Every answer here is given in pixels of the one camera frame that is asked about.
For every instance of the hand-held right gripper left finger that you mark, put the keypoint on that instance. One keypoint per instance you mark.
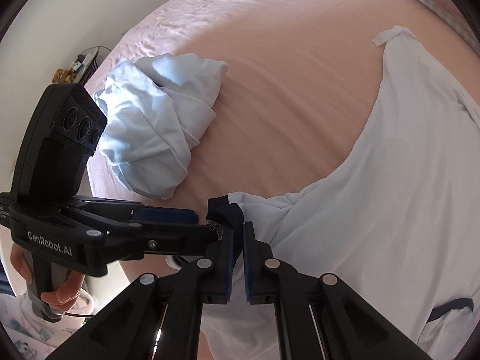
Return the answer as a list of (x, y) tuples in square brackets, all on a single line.
[(228, 266)]

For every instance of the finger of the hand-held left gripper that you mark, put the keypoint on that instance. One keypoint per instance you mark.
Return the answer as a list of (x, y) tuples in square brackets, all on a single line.
[(165, 215), (168, 238)]

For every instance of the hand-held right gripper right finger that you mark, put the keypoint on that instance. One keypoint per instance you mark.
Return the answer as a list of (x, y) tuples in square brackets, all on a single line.
[(247, 266)]

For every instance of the white T-shirt navy trim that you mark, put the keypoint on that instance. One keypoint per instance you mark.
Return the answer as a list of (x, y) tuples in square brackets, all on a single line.
[(393, 213)]

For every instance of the person's left hand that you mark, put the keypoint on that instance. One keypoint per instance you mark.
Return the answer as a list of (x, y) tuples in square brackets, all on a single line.
[(65, 290)]

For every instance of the crumpled white shirt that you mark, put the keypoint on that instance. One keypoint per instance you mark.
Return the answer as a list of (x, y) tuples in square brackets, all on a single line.
[(150, 127)]

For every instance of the cluttered dark side table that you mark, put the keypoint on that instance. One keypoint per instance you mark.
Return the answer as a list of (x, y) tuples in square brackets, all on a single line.
[(84, 62)]

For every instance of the person's printed pyjamas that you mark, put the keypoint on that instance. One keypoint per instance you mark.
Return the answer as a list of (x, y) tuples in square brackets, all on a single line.
[(22, 337)]

